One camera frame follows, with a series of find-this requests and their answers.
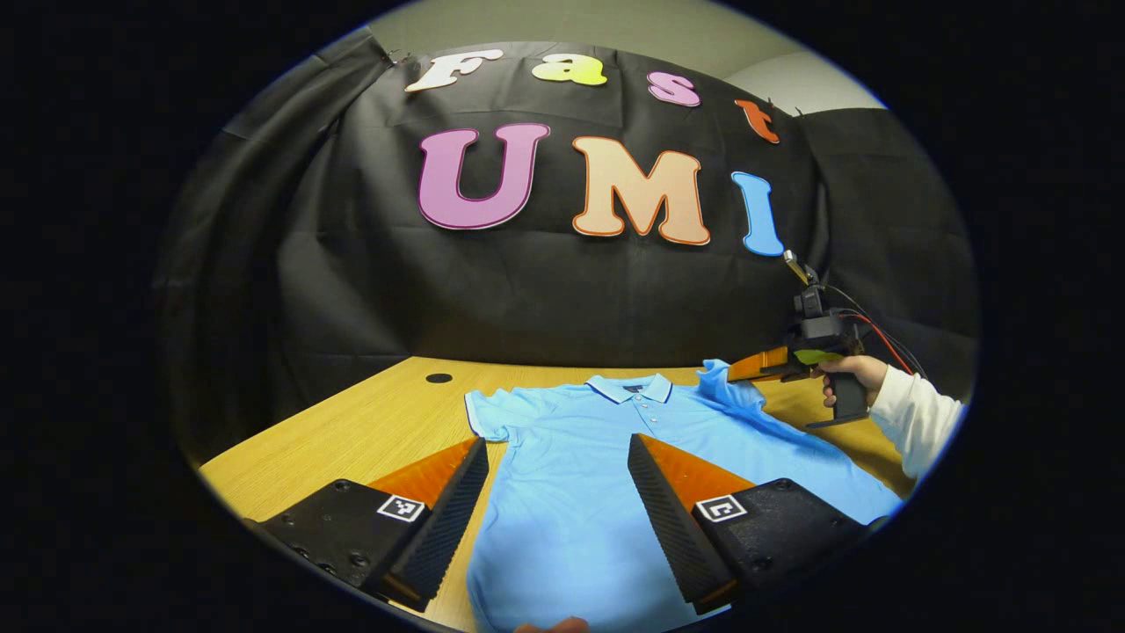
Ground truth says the black backdrop cloth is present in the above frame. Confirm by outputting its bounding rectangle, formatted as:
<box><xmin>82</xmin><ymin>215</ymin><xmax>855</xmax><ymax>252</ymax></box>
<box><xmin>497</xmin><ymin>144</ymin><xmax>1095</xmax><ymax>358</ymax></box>
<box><xmin>154</xmin><ymin>26</ymin><xmax>981</xmax><ymax>467</ymax></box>

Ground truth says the light blue T-shirt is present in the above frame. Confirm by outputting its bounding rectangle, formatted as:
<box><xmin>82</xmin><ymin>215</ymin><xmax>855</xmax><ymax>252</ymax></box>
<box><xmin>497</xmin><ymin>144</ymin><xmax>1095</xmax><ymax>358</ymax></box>
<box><xmin>463</xmin><ymin>359</ymin><xmax>906</xmax><ymax>633</ymax></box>

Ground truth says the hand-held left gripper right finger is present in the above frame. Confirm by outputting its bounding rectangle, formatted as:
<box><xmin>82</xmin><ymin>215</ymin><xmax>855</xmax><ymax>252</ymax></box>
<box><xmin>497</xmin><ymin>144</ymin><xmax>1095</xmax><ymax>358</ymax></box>
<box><xmin>627</xmin><ymin>433</ymin><xmax>871</xmax><ymax>616</ymax></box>

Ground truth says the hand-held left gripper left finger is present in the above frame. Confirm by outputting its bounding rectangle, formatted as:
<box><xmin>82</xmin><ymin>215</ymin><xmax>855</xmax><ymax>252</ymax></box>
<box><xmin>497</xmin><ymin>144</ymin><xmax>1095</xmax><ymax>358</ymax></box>
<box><xmin>249</xmin><ymin>436</ymin><xmax>490</xmax><ymax>614</ymax></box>

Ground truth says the red cable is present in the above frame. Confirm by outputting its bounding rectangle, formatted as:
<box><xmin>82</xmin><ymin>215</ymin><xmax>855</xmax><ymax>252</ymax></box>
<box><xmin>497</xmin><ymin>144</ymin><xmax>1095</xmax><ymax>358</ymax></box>
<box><xmin>835</xmin><ymin>309</ymin><xmax>917</xmax><ymax>377</ymax></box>

